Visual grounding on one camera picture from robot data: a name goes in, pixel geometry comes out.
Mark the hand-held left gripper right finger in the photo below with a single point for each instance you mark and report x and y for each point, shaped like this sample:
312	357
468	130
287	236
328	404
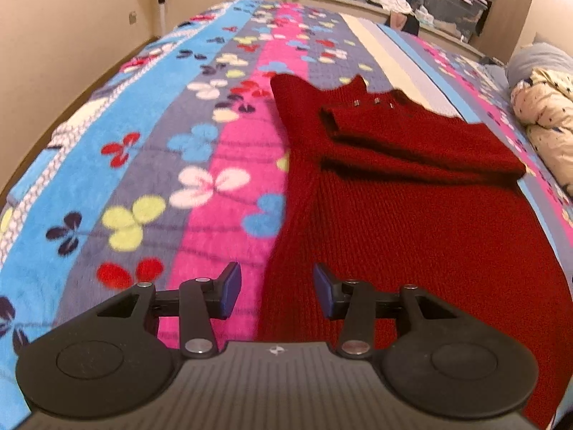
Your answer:
324	292

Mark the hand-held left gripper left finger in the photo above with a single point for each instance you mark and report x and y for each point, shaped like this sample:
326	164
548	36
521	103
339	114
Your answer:
230	290

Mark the red knit sweater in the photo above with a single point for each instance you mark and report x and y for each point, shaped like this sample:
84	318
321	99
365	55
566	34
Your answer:
425	233

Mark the white clothes pile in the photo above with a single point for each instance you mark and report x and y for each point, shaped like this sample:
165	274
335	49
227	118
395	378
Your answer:
389	0

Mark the floral striped blanket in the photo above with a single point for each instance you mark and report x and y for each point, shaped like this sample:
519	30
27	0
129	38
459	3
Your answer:
156	165

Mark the pink and black garment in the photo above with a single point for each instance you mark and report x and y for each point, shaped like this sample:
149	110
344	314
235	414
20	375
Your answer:
403	22

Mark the star print cream duvet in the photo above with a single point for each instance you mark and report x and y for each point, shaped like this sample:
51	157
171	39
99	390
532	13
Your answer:
548	112

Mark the tissue packet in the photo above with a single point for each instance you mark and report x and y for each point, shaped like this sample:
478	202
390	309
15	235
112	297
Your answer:
426	17

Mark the grey pillow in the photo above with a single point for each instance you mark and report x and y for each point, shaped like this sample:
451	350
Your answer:
537	60

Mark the clear plastic storage bin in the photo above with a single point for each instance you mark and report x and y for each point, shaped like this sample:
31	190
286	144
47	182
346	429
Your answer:
447	2

